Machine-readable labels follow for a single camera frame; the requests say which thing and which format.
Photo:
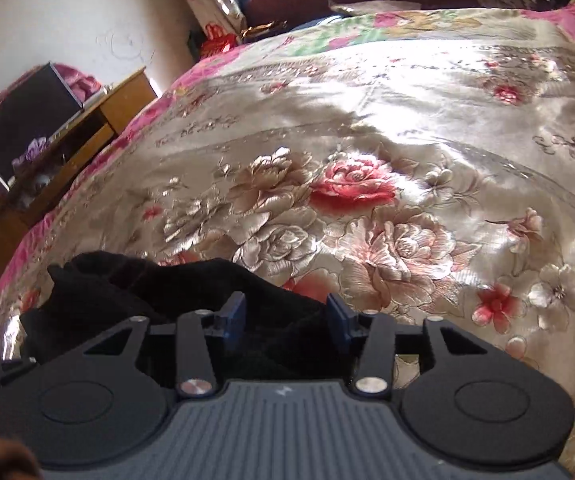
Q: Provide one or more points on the floral satin bedspread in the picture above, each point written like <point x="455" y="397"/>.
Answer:
<point x="392" y="135"/>

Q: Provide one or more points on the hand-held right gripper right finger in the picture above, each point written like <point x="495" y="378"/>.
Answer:
<point x="340" y="318"/>

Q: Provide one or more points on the red gift bag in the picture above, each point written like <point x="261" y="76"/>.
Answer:
<point x="217" y="40"/>

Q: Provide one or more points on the brown handbag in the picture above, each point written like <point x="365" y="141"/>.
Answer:
<point x="262" y="29"/>

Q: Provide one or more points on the black television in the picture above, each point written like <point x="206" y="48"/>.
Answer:
<point x="27" y="115"/>

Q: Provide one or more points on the television with pink cover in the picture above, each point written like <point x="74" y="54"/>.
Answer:
<point x="75" y="80"/>

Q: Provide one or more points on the wooden cabinet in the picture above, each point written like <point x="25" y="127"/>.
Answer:
<point x="82" y="130"/>

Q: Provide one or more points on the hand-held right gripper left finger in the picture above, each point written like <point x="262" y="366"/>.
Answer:
<point x="234" y="318"/>

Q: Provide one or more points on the black pants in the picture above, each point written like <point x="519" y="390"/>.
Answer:
<point x="117" y="300"/>

